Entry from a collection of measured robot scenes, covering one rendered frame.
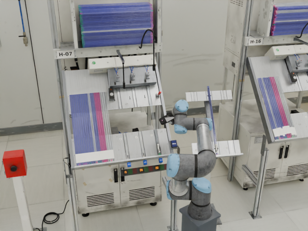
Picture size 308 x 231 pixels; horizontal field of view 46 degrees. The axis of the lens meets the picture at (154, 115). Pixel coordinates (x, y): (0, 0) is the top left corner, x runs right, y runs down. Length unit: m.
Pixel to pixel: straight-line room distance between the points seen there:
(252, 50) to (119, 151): 1.44
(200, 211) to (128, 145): 0.67
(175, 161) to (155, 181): 1.27
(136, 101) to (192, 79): 2.02
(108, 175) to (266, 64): 1.54
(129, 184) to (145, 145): 0.55
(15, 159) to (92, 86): 0.71
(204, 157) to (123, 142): 0.86
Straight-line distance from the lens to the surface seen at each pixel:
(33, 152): 4.13
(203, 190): 2.17
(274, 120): 2.89
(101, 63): 2.63
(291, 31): 3.11
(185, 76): 4.51
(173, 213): 2.87
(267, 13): 2.98
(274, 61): 3.13
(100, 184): 2.95
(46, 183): 3.61
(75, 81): 2.66
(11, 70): 4.26
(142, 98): 2.64
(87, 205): 3.06
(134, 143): 2.52
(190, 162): 1.77
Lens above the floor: 2.07
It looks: 26 degrees down
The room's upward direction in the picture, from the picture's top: straight up
